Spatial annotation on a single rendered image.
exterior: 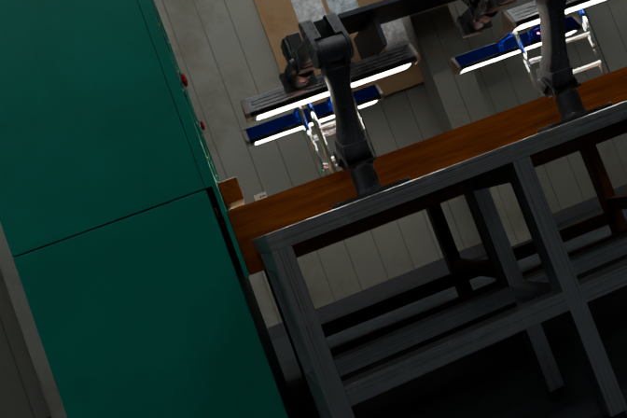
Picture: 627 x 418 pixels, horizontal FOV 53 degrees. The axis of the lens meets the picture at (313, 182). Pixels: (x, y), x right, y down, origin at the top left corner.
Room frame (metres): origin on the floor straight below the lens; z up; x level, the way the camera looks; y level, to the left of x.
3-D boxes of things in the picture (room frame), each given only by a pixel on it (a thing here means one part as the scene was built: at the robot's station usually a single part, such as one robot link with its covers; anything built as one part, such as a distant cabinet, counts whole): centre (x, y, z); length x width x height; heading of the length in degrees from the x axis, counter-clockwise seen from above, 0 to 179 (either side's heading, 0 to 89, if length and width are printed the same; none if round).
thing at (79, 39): (2.30, 0.60, 1.32); 1.36 x 0.55 x 0.95; 7
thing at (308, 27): (1.55, -0.12, 1.05); 0.30 x 0.09 x 0.12; 11
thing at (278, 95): (2.09, -0.17, 1.08); 0.62 x 0.08 x 0.07; 97
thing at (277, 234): (1.85, -0.37, 0.65); 1.20 x 0.90 x 0.04; 101
